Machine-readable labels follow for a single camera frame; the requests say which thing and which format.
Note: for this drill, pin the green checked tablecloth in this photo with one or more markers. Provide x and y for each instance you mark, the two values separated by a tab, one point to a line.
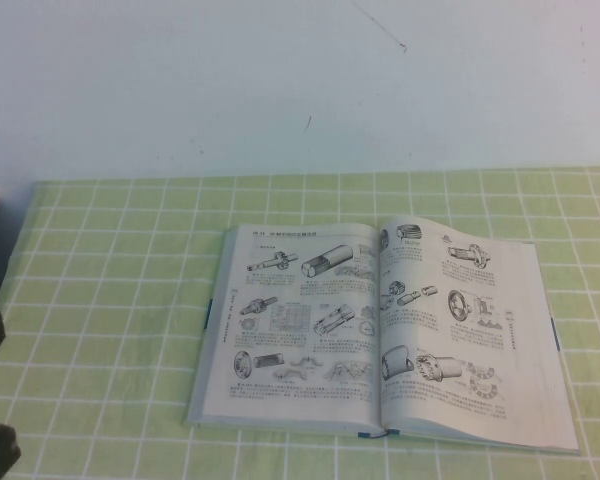
105	280

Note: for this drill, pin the technical book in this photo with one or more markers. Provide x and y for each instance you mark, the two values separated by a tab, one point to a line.
330	325

